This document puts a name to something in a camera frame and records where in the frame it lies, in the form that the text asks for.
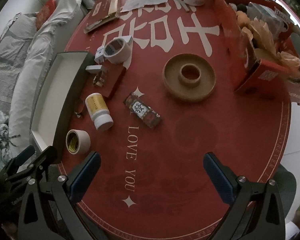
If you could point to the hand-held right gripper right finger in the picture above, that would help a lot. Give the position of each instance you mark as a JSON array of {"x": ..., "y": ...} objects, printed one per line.
[{"x": 218, "y": 177}]

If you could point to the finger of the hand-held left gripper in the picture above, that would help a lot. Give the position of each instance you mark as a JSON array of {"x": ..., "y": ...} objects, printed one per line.
[
  {"x": 25, "y": 153},
  {"x": 43, "y": 157}
]

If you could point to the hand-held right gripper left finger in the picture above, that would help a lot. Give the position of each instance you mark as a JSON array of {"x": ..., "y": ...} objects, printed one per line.
[{"x": 86, "y": 175}]

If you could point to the yellow label pill bottle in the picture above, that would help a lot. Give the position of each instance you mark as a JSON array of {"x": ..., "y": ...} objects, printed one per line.
[{"x": 97, "y": 107}]

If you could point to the patterned dark mahjong box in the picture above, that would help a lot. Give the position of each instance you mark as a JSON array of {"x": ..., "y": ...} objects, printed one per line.
[{"x": 142, "y": 110}]

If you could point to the small red box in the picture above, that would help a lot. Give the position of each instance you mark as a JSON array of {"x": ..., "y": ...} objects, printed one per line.
[{"x": 115, "y": 80}]

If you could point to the thin white foam block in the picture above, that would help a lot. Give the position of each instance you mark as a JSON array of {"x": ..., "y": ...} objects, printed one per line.
[{"x": 94, "y": 69}]

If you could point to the white power adapter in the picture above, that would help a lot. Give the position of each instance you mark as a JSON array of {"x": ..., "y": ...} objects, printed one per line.
[{"x": 100, "y": 55}]

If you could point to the large beige tape roll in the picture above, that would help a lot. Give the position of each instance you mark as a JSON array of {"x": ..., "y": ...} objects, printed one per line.
[{"x": 120, "y": 55}]

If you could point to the floral grey cloth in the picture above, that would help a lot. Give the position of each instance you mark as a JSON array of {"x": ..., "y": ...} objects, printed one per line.
[{"x": 0, "y": 140}]

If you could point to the small beige tape roll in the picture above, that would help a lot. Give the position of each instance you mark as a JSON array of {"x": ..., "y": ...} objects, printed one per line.
[{"x": 83, "y": 142}]

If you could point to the round red table mat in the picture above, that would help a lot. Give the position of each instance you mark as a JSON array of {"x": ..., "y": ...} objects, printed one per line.
[{"x": 180, "y": 155}]

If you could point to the green round stool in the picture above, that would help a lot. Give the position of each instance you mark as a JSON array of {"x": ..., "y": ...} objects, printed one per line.
[{"x": 287, "y": 190}]

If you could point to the striped grey blanket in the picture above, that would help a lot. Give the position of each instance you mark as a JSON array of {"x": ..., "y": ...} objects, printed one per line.
[{"x": 7, "y": 62}]

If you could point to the small clear glass ornament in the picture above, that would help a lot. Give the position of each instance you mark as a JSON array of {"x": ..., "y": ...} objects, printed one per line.
[{"x": 100, "y": 79}]

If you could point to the open red gift box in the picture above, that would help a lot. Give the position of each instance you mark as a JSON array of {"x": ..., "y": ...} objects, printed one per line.
[{"x": 262, "y": 80}]

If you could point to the light grey covered sofa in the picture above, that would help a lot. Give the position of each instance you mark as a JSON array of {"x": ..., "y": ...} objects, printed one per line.
[{"x": 50, "y": 42}]

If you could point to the red cushion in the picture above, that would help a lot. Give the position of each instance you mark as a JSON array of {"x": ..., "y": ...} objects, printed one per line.
[{"x": 46, "y": 10}]

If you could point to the beige dried flowers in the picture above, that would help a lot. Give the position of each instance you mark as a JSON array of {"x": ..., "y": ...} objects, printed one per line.
[{"x": 265, "y": 35}]

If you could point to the flat red cardboard box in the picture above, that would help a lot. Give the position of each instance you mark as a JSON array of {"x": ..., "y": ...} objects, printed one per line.
[{"x": 102, "y": 12}]

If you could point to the white paper sheet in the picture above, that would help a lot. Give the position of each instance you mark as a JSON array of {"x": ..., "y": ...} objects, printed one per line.
[{"x": 145, "y": 1}]

